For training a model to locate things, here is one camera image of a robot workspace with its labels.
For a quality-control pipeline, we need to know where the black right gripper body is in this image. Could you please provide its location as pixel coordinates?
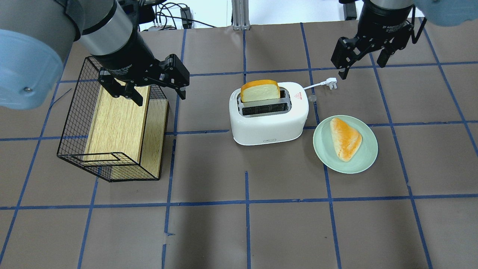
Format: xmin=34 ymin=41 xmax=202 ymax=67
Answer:
xmin=331 ymin=10 xmax=415 ymax=70

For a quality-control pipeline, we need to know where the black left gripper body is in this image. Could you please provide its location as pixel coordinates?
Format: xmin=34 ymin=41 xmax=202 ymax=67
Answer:
xmin=98 ymin=34 xmax=190 ymax=98

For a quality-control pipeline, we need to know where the white two-slot toaster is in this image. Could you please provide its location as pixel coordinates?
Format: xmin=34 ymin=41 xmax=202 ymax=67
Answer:
xmin=229 ymin=82 xmax=309 ymax=145

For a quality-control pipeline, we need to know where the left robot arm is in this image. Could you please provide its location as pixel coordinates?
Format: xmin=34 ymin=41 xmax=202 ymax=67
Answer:
xmin=0 ymin=0 xmax=190 ymax=109

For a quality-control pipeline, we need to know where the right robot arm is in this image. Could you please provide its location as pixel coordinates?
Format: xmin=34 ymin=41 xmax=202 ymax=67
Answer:
xmin=331 ymin=0 xmax=478 ymax=80

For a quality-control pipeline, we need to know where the bread slice in toaster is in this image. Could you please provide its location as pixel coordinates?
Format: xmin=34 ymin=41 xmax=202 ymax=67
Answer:
xmin=240 ymin=79 xmax=280 ymax=103

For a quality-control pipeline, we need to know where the wooden board shelf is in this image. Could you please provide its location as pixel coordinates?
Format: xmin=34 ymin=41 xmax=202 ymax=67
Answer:
xmin=81 ymin=85 xmax=168 ymax=182

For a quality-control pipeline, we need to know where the triangular bread on plate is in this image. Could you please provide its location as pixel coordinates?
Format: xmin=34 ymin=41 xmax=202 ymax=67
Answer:
xmin=329 ymin=117 xmax=363 ymax=162

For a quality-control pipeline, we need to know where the light green plate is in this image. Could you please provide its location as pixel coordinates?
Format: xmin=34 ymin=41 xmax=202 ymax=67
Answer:
xmin=313 ymin=115 xmax=378 ymax=174

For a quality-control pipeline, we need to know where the white toaster power cable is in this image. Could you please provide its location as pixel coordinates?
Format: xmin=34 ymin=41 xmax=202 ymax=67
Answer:
xmin=302 ymin=77 xmax=338 ymax=91

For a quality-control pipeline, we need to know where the black wire basket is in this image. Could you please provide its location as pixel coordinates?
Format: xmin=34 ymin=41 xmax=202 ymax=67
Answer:
xmin=57 ymin=56 xmax=169 ymax=182

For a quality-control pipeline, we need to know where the aluminium frame post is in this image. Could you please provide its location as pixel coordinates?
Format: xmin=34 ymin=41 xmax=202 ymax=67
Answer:
xmin=232 ymin=0 xmax=251 ymax=31

